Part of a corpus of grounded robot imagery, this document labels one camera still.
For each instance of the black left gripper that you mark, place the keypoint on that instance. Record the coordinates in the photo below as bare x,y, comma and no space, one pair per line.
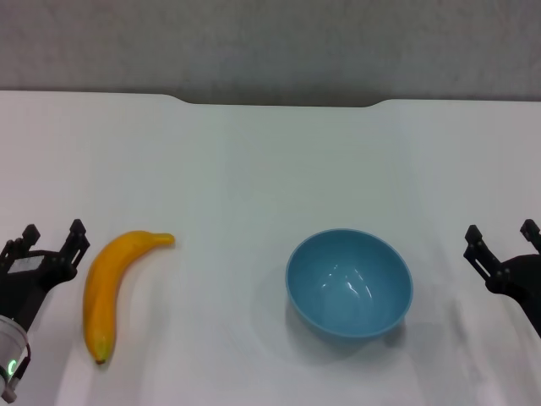
25,292

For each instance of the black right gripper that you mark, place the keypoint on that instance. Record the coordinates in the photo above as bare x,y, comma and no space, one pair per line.
524,279

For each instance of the yellow banana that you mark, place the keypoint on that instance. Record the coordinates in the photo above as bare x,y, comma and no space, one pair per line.
101,279

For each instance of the blue bowl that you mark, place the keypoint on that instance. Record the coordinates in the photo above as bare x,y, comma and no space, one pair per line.
348,283

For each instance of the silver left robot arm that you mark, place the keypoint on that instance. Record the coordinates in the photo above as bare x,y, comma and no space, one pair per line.
8,338

